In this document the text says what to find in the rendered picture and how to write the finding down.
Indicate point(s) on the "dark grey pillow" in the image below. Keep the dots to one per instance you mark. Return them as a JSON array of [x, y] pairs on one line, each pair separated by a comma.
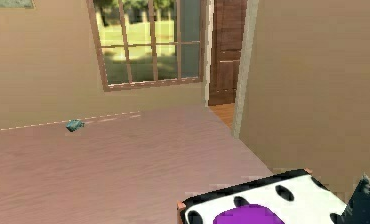
[[363, 203]]

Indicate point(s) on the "white bed with black spots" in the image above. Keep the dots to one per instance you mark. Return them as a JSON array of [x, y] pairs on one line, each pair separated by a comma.
[[293, 203]]

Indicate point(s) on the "small teal cloth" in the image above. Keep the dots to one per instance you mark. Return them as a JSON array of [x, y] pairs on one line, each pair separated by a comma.
[[74, 125]]

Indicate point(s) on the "framed grey wall picture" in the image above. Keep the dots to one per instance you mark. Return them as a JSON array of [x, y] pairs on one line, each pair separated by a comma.
[[13, 3]]

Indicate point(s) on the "dark brown wooden door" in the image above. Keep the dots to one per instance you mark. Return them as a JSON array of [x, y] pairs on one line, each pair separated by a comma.
[[226, 50]]

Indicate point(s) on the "brown framed window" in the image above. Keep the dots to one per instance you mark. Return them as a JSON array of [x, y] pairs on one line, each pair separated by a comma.
[[149, 43]]

